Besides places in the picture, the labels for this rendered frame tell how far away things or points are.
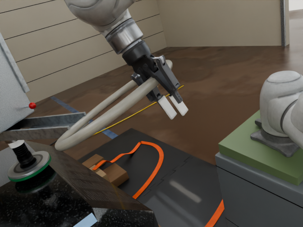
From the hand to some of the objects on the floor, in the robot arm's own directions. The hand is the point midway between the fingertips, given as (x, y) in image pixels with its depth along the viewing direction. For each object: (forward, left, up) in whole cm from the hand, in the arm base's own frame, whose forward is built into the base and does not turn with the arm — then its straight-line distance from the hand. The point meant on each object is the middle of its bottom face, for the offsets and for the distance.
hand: (173, 106), depth 70 cm
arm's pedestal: (-39, +8, -120) cm, 126 cm away
